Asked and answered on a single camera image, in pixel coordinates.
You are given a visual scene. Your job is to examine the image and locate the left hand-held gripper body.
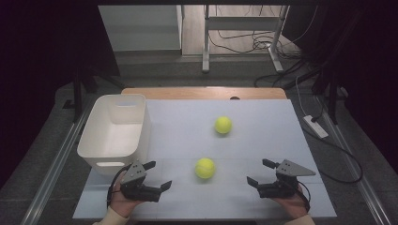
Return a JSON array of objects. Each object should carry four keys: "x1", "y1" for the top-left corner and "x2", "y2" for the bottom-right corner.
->
[{"x1": 119, "y1": 159, "x2": 163, "y2": 203}]

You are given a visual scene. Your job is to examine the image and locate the black tripod stand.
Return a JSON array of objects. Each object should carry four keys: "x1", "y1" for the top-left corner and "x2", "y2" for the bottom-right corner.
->
[
  {"x1": 312, "y1": 62, "x2": 345, "y2": 126},
  {"x1": 61, "y1": 65, "x2": 126, "y2": 124}
]

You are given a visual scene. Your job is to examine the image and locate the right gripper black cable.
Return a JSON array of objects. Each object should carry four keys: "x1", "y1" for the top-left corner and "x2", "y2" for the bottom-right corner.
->
[{"x1": 297, "y1": 180, "x2": 312, "y2": 214}]

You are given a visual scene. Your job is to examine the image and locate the grey metal desk frame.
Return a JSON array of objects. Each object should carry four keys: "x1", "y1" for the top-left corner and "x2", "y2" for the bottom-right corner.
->
[{"x1": 201, "y1": 4, "x2": 290, "y2": 74}]

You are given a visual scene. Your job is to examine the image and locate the yellow tennis ball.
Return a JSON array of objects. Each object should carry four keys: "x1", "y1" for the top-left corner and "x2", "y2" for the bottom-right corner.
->
[
  {"x1": 194, "y1": 157, "x2": 216, "y2": 180},
  {"x1": 214, "y1": 115, "x2": 234, "y2": 135}
]

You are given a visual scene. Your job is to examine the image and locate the white plastic storage bin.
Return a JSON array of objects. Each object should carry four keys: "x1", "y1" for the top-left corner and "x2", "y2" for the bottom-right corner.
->
[{"x1": 76, "y1": 94, "x2": 152, "y2": 176}]

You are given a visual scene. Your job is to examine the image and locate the thick black floor cables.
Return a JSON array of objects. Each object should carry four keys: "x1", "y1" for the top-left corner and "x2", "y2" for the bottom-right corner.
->
[{"x1": 253, "y1": 57, "x2": 322, "y2": 89}]

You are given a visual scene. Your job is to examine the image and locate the wooden table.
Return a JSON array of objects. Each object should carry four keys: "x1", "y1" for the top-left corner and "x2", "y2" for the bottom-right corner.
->
[{"x1": 120, "y1": 87, "x2": 288, "y2": 101}]

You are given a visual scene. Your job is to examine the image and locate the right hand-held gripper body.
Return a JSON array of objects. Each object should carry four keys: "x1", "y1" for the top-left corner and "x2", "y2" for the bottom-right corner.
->
[{"x1": 257, "y1": 158, "x2": 317, "y2": 200}]

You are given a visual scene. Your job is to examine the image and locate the person's left hand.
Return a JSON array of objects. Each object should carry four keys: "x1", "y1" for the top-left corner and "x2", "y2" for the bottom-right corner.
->
[{"x1": 109, "y1": 179, "x2": 145, "y2": 218}]

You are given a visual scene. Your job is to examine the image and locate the black power strip cable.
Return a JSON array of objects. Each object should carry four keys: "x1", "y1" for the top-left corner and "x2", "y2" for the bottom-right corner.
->
[{"x1": 301, "y1": 107, "x2": 364, "y2": 185}]

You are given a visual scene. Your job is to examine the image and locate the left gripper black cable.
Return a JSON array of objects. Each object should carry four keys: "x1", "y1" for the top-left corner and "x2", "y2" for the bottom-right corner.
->
[{"x1": 106, "y1": 165, "x2": 132, "y2": 209}]

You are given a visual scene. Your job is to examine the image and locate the white cabinet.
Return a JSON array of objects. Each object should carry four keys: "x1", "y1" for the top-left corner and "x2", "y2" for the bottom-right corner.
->
[{"x1": 98, "y1": 4, "x2": 183, "y2": 53}]

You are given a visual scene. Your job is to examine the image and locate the tangle of thin black cables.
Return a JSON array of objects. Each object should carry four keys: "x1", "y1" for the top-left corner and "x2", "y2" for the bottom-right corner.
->
[{"x1": 207, "y1": 4, "x2": 318, "y2": 54}]

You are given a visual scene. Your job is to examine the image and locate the white power strip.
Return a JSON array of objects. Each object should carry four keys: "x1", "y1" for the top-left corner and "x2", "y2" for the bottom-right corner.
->
[{"x1": 302, "y1": 114, "x2": 329, "y2": 140}]

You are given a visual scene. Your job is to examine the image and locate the light blue table mat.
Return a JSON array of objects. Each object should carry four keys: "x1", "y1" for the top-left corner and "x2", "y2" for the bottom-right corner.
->
[{"x1": 72, "y1": 98, "x2": 338, "y2": 219}]

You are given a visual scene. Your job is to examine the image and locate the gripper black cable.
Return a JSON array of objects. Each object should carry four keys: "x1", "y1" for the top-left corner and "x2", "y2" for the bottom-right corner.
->
[
  {"x1": 106, "y1": 165, "x2": 132, "y2": 209},
  {"x1": 297, "y1": 180, "x2": 312, "y2": 214}
]

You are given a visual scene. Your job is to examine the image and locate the person's right hand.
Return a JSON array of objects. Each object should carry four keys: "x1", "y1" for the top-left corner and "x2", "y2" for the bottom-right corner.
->
[{"x1": 271, "y1": 184, "x2": 309, "y2": 219}]

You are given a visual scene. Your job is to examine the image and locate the metal floor rail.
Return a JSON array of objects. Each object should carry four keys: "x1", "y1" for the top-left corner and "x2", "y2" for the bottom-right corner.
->
[
  {"x1": 315, "y1": 97, "x2": 390, "y2": 225},
  {"x1": 20, "y1": 101, "x2": 92, "y2": 225}
]

